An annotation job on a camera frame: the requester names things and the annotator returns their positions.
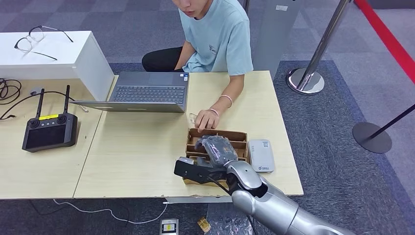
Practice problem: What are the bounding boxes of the red barrier belt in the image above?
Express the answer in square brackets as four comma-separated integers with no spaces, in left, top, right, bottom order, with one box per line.
[354,0,415,85]

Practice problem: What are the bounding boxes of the cardboard card organizer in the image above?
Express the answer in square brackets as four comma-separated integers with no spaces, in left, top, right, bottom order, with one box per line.
[182,128,249,188]

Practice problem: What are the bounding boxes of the person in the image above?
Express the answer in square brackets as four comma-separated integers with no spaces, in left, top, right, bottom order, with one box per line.
[141,0,254,133]

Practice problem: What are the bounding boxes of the black remote controller with antennas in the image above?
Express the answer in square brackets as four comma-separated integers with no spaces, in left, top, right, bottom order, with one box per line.
[22,85,78,153]

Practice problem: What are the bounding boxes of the black coiled cable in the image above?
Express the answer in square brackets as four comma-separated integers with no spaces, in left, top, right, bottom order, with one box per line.
[0,78,23,105]

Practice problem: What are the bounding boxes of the chrome stanchion post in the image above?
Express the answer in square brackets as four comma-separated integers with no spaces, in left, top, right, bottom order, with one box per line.
[286,0,352,96]

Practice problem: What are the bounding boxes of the long black cable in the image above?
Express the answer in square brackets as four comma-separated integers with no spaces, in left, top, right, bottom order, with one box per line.
[0,91,75,121]

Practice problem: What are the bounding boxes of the grey card reader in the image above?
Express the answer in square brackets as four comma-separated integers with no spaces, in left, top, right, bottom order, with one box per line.
[248,139,276,173]

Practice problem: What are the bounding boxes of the white floor cable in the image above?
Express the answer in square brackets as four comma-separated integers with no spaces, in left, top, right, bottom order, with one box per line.
[52,198,168,225]

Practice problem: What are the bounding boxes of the clear bubble wrap sheet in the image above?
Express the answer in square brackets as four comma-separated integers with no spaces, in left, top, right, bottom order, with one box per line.
[207,202,255,235]

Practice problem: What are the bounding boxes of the gold hotel key card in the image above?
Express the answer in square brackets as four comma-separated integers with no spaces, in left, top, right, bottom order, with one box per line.
[197,217,212,233]

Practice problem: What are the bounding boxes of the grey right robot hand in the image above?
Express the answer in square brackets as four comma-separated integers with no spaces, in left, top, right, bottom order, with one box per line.
[194,135,239,168]

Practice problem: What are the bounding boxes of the white box shelf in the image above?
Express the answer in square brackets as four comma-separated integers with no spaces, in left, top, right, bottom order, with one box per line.
[0,30,115,101]

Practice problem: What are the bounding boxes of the grey open laptop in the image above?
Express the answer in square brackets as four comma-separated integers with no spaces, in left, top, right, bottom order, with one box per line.
[69,71,189,114]

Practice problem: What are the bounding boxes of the black-rimmed eyeglasses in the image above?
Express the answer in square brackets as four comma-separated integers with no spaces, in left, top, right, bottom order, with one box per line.
[14,25,74,61]

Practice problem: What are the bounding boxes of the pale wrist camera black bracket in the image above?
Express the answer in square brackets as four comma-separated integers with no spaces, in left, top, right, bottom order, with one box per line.
[173,157,228,185]

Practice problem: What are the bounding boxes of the black stanchion post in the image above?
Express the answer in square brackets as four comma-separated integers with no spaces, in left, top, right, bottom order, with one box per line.
[352,103,415,154]

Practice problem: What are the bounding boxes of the person's left hand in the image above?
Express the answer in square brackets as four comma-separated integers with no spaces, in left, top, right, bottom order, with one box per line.
[194,108,221,133]

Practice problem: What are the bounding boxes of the small device with yellow label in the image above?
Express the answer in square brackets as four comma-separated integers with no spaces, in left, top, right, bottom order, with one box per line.
[159,218,179,235]

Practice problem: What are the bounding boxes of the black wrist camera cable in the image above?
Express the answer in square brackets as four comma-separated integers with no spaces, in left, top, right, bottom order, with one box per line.
[207,176,258,235]

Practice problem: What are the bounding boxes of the clear plastic hand cover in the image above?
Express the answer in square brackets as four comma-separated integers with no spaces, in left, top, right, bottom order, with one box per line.
[199,135,239,167]

